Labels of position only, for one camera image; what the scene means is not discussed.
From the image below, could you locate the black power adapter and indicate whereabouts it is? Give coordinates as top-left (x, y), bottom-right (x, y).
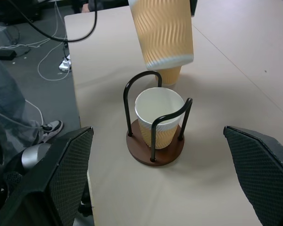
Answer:
top-left (0, 48), bottom-right (17, 61)

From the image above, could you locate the thick black cable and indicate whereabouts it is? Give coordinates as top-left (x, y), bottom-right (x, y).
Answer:
top-left (23, 0), bottom-right (98, 43)

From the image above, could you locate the orange ribbed paper cup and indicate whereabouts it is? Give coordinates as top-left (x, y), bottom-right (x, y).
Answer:
top-left (128, 0), bottom-right (194, 71)
top-left (134, 87), bottom-right (185, 150)
top-left (159, 65), bottom-right (182, 86)

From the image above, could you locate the white power strip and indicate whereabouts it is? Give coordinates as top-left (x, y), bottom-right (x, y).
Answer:
top-left (58, 55), bottom-right (73, 73)

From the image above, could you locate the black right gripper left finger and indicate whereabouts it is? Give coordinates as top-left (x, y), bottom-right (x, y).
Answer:
top-left (0, 126), bottom-right (94, 226)

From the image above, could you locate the wire cup holder wooden base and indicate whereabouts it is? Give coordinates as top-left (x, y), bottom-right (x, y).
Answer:
top-left (123, 70), bottom-right (193, 167)

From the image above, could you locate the grey and black sneaker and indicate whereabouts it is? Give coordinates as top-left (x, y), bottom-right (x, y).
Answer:
top-left (39, 120), bottom-right (64, 143)

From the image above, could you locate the thin white cable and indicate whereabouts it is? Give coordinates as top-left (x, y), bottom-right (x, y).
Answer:
top-left (37, 35), bottom-right (70, 82)

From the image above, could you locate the silver robot body part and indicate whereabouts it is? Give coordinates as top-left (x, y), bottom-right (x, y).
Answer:
top-left (21, 143), bottom-right (53, 170)

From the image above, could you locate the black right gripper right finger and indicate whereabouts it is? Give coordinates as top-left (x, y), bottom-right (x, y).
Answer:
top-left (223, 126), bottom-right (283, 226)

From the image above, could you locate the person's leg in jeans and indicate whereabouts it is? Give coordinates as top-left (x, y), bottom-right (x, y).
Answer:
top-left (0, 50), bottom-right (44, 153)

